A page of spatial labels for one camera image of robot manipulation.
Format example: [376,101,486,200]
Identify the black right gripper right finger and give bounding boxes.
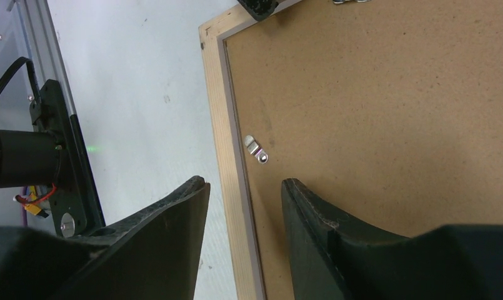
[281,178,503,299]

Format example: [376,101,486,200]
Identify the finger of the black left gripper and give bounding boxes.
[238,0,279,21]

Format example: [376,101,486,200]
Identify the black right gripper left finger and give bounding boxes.
[0,176,211,299]

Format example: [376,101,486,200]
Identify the light wooden picture frame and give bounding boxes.
[199,4,294,299]

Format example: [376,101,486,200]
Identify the brown backing board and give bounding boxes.
[226,1,503,299]

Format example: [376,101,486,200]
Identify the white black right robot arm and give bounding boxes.
[0,57,503,299]

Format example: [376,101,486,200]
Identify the small metal retaining clip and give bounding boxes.
[244,135,269,164]

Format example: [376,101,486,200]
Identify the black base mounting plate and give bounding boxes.
[29,79,105,238]

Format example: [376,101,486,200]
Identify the aluminium front rail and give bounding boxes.
[7,1,76,115]

